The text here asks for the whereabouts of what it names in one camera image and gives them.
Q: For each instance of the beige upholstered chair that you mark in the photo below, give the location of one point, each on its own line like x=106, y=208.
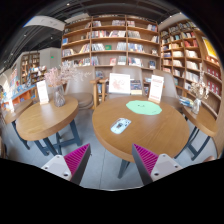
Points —
x=84, y=88
x=169, y=93
x=136, y=81

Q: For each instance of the white sign on table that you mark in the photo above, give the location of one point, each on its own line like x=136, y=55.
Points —
x=42, y=92
x=156, y=88

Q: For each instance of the white computer mouse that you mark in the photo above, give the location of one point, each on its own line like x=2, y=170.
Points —
x=120, y=125

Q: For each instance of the white sign on centre table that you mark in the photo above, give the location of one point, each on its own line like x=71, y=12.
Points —
x=156, y=88

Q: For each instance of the round wooden table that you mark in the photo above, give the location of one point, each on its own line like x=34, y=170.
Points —
x=41, y=124
x=166, y=132

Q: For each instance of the glass vase with white flowers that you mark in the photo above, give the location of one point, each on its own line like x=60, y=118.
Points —
x=201, y=90

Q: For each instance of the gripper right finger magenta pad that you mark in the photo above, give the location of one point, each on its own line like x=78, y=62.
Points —
x=152, y=166

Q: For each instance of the green round mouse pad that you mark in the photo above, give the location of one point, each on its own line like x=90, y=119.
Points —
x=144, y=107

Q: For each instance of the beige upholstered chair right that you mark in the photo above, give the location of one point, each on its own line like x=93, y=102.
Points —
x=169, y=93

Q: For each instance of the white poster on chair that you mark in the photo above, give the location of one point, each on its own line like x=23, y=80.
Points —
x=119, y=83

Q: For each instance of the wooden bookshelf far left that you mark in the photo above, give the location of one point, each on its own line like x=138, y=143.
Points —
x=28, y=61

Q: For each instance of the beige upholstered chair left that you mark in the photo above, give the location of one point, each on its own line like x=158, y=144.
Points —
x=84, y=88

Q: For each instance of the white sign on left table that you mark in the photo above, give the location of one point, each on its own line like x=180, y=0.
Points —
x=42, y=92

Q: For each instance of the round wooden centre table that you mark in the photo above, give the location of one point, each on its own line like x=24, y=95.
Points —
x=166, y=132

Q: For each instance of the large wooden bookshelf centre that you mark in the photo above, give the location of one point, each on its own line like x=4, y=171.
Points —
x=107, y=40

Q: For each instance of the wooden right table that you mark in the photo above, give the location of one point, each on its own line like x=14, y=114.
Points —
x=202, y=121

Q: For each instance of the round wooden left table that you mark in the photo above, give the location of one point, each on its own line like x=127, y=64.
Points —
x=41, y=124

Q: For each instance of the beige upholstered chair centre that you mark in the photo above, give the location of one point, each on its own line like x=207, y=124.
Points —
x=136, y=81

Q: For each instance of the glass vase with pink flowers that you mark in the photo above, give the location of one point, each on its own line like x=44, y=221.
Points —
x=56, y=78

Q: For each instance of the wooden bookshelf right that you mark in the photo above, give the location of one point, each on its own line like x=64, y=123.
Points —
x=185, y=52

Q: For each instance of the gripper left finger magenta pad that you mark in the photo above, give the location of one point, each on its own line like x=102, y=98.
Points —
x=70, y=167

